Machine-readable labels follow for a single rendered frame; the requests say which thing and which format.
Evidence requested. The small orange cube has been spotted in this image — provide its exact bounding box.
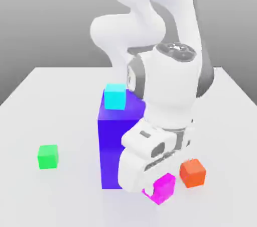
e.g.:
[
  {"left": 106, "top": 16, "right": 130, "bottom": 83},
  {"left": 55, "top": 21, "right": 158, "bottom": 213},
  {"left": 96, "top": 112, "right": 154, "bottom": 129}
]
[{"left": 179, "top": 158, "right": 207, "bottom": 189}]

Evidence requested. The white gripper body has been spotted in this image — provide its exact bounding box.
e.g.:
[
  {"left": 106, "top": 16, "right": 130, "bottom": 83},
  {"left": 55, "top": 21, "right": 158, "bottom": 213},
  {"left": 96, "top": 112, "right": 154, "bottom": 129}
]
[{"left": 117, "top": 147, "right": 182, "bottom": 193}]

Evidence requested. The small green cube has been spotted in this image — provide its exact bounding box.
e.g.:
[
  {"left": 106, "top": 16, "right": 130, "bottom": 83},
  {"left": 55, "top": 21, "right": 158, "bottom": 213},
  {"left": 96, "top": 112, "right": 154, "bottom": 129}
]
[{"left": 37, "top": 144, "right": 59, "bottom": 170}]

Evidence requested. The large blue box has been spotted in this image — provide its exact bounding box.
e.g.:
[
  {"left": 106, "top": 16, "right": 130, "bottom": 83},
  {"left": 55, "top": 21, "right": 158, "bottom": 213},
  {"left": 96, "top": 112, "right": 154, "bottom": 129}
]
[{"left": 97, "top": 88, "right": 147, "bottom": 190}]

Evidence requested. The small magenta cube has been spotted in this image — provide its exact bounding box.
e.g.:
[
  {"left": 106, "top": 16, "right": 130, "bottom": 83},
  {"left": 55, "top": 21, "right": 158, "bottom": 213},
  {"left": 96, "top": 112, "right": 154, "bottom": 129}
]
[{"left": 141, "top": 172, "right": 177, "bottom": 206}]

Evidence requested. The small cyan cube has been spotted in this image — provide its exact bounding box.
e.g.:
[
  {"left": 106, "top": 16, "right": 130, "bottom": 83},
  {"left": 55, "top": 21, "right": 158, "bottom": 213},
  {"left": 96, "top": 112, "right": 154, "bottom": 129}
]
[{"left": 104, "top": 83, "right": 127, "bottom": 110}]

